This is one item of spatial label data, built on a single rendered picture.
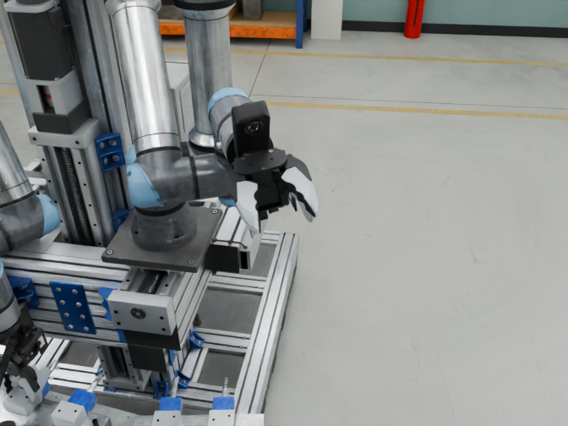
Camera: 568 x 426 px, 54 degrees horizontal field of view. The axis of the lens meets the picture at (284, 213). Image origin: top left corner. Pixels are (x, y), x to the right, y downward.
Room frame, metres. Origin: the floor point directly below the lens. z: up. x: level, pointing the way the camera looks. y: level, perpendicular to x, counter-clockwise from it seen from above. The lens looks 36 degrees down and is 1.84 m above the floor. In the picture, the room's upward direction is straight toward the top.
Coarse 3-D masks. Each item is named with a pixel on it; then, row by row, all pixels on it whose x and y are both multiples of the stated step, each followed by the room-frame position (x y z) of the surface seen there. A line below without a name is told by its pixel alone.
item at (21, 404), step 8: (56, 360) 0.77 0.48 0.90; (48, 384) 0.71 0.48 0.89; (16, 392) 0.67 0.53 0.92; (24, 392) 0.67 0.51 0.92; (8, 400) 0.66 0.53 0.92; (16, 400) 0.66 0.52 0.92; (24, 400) 0.66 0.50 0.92; (8, 408) 0.65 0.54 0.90; (16, 408) 0.65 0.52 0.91; (24, 408) 0.64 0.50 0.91; (32, 408) 0.65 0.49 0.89
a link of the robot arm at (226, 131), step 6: (228, 120) 0.75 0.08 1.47; (222, 126) 0.75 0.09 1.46; (228, 126) 0.74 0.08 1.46; (222, 132) 0.74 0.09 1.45; (228, 132) 0.72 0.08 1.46; (222, 138) 0.73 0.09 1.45; (228, 138) 0.72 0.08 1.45; (270, 138) 0.74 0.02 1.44; (216, 144) 0.74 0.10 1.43; (222, 144) 0.72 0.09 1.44
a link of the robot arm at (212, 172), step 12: (204, 156) 0.80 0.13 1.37; (216, 156) 0.80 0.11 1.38; (204, 168) 0.78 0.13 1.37; (216, 168) 0.78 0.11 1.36; (228, 168) 0.78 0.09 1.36; (204, 180) 0.77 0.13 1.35; (216, 180) 0.77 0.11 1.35; (204, 192) 0.76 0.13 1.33; (216, 192) 0.77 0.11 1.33; (228, 204) 0.78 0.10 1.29
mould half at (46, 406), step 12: (0, 396) 0.68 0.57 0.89; (0, 408) 0.66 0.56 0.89; (36, 408) 0.66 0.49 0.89; (48, 408) 0.66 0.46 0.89; (0, 420) 0.63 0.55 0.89; (12, 420) 0.63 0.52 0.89; (24, 420) 0.63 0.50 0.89; (36, 420) 0.63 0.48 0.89; (48, 420) 0.63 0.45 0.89; (108, 420) 0.63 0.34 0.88
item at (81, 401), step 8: (96, 376) 0.73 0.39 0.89; (96, 384) 0.72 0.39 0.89; (80, 392) 0.68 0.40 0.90; (88, 392) 0.68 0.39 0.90; (72, 400) 0.67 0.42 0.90; (80, 400) 0.67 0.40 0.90; (88, 400) 0.67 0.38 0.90; (96, 400) 0.68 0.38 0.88; (56, 408) 0.64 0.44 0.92; (64, 408) 0.64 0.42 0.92; (72, 408) 0.64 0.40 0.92; (80, 408) 0.64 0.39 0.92; (88, 408) 0.65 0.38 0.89; (56, 416) 0.62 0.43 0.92; (64, 416) 0.62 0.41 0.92; (72, 416) 0.62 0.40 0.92; (80, 416) 0.63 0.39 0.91; (56, 424) 0.62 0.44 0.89; (64, 424) 0.61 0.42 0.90; (72, 424) 0.61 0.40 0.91; (80, 424) 0.62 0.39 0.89
